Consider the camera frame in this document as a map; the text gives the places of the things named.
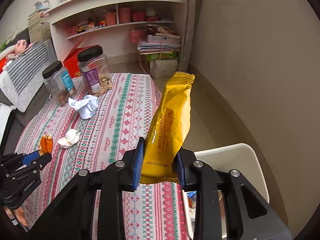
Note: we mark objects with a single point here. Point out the pile of papers and books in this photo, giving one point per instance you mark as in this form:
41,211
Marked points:
158,39

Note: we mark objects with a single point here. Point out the beige curtain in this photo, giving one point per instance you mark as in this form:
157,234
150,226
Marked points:
193,11

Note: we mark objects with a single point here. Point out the red gift box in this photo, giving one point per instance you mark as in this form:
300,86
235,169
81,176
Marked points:
71,61

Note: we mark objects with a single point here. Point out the white stone block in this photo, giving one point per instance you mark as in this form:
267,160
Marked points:
163,68

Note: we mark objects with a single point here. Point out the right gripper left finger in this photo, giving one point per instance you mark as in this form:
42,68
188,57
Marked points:
92,201

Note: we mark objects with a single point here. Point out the white bookshelf unit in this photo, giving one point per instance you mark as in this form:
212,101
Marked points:
81,23

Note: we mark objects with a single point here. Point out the clear jar purple label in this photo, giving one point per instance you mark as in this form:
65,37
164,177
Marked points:
92,63

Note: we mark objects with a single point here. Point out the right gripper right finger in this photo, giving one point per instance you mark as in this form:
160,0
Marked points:
248,215

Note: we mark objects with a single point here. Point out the striped grey sofa cover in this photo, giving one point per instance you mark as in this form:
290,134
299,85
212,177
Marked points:
22,78

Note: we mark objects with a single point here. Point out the patterned tablecloth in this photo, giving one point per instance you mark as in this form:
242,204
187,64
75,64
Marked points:
123,116

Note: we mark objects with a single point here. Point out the pink plush toy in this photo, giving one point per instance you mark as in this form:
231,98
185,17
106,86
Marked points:
21,46

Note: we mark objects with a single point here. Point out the white tissue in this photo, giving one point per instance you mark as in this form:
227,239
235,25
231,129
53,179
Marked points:
71,138

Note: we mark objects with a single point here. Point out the yellow snack wrapper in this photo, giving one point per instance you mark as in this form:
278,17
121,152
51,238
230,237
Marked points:
168,130

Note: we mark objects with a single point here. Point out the white paper ball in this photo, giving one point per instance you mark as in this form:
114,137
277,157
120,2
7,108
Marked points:
85,107

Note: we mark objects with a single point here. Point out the cream trash bin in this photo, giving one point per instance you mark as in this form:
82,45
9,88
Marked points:
238,159

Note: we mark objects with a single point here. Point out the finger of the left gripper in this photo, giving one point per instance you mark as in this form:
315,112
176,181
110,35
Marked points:
27,159
39,162

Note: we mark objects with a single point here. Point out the pink pen holder cup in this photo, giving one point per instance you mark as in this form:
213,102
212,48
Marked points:
110,18

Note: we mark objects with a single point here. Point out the pink basket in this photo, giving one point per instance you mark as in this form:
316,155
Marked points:
136,35

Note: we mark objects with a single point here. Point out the clear jar blue label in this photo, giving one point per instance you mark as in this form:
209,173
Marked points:
58,82

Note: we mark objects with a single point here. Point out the person's hand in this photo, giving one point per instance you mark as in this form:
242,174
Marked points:
17,214

